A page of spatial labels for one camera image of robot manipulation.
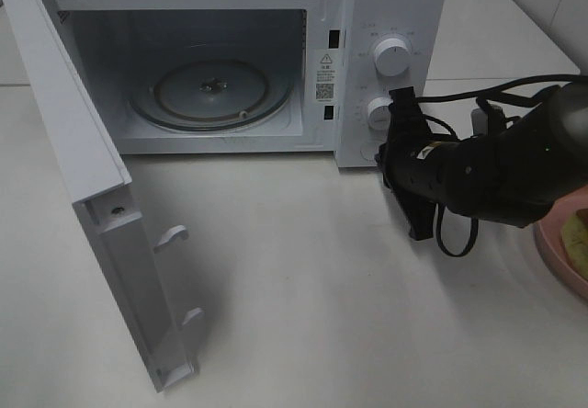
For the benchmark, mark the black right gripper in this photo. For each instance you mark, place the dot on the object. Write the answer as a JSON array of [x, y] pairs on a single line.
[[411, 161]]

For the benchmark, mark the round white door button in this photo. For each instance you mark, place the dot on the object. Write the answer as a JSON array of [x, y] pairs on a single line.
[[369, 150]]

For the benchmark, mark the pink round plate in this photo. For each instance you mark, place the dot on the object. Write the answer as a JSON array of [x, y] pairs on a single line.
[[550, 246]]

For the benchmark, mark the toast sandwich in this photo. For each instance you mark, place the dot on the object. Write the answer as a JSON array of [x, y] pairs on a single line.
[[574, 238]]

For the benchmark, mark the white microwave door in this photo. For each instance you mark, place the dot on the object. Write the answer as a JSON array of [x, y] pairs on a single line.
[[98, 183]]

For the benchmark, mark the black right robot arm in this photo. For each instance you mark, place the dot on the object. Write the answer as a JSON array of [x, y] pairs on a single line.
[[528, 149]]

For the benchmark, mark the lower white timer knob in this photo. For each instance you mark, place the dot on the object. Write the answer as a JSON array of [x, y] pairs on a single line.
[[378, 113]]

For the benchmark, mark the upper white power knob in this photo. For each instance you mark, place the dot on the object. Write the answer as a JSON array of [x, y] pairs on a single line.
[[392, 55]]

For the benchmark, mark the white warning label sticker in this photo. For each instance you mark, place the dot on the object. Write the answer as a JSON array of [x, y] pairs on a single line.
[[325, 67]]

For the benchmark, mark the white microwave oven body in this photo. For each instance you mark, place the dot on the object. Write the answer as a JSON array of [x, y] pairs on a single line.
[[120, 42]]

